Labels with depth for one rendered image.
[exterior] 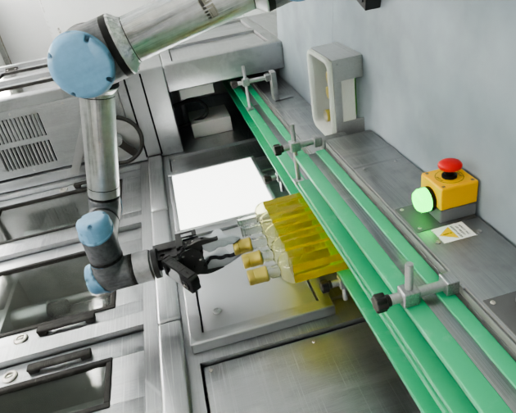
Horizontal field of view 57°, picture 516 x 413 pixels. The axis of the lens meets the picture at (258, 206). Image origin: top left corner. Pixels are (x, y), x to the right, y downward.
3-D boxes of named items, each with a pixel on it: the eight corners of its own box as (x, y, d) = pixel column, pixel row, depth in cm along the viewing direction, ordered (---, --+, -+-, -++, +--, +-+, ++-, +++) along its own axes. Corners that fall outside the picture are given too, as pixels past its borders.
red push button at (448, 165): (432, 176, 85) (433, 159, 83) (453, 170, 85) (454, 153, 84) (445, 186, 81) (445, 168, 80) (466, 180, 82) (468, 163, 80)
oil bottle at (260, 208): (329, 201, 130) (254, 220, 128) (328, 183, 127) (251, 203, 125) (337, 211, 126) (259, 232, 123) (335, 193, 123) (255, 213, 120)
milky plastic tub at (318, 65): (340, 117, 143) (312, 123, 142) (335, 41, 132) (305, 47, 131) (364, 138, 128) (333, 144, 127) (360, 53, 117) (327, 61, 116)
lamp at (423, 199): (423, 202, 88) (408, 206, 87) (423, 181, 85) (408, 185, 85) (436, 215, 84) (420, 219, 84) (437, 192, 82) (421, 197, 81)
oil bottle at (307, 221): (345, 222, 120) (264, 243, 118) (344, 203, 117) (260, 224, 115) (354, 233, 115) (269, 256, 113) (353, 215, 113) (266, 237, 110)
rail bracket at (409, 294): (449, 279, 74) (368, 302, 73) (451, 242, 70) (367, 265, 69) (463, 296, 71) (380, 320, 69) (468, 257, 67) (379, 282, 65)
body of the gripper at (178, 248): (197, 227, 116) (148, 239, 115) (201, 247, 109) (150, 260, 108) (204, 251, 120) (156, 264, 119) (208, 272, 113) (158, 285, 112)
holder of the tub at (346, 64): (342, 133, 146) (319, 138, 145) (337, 41, 132) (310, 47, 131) (365, 154, 131) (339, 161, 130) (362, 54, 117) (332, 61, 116)
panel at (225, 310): (254, 161, 187) (169, 181, 183) (253, 154, 186) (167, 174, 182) (336, 315, 111) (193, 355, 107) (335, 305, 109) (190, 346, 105)
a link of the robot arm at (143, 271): (130, 265, 107) (141, 292, 111) (151, 260, 108) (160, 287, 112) (131, 247, 113) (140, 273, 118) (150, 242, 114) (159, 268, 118)
